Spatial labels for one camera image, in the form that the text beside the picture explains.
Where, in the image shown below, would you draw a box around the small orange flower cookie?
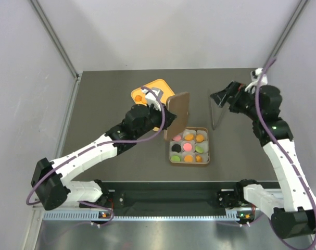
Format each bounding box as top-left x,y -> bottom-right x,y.
196,155 -> 203,163

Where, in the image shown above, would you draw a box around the green cookie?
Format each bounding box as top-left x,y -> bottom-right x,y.
195,146 -> 204,154
171,155 -> 181,162

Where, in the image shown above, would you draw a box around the gold cookie tin box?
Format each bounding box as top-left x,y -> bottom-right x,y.
169,127 -> 210,167

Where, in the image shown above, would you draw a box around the orange plastic tray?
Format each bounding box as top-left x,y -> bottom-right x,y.
123,79 -> 177,134

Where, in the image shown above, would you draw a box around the purple cable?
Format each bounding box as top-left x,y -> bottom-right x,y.
26,85 -> 166,227
254,57 -> 316,249

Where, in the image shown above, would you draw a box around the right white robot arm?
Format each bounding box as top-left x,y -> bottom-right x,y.
210,81 -> 316,239

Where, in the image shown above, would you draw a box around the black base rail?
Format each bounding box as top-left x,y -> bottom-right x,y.
102,182 -> 251,217

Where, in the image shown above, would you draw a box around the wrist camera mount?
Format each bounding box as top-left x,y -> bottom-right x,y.
141,87 -> 163,111
245,68 -> 268,94

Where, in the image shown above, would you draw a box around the black sandwich cookie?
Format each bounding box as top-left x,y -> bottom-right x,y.
171,144 -> 182,153

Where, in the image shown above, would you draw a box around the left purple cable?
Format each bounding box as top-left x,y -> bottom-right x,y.
26,85 -> 166,227

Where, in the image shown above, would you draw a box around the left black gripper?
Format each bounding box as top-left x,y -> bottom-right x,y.
135,102 -> 178,139

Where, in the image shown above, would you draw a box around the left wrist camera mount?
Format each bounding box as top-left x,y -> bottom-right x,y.
141,87 -> 163,111

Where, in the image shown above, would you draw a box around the brown flower cookie left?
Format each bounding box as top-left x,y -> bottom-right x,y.
134,95 -> 142,102

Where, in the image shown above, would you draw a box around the metal tongs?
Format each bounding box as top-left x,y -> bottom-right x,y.
208,92 -> 227,130

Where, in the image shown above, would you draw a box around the gold tin lid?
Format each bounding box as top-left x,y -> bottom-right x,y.
163,92 -> 190,141

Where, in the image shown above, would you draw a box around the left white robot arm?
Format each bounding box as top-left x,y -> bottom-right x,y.
31,104 -> 177,211

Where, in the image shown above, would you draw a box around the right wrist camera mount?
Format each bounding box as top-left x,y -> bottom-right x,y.
245,68 -> 268,94

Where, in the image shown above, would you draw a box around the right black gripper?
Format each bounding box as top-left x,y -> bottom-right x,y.
210,80 -> 263,121

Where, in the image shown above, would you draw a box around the round orange biscuit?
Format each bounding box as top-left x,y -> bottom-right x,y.
184,133 -> 195,141

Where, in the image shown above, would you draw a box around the pink sandwich cookie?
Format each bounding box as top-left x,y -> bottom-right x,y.
173,135 -> 182,141

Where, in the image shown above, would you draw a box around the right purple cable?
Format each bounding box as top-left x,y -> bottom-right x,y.
254,57 -> 316,249

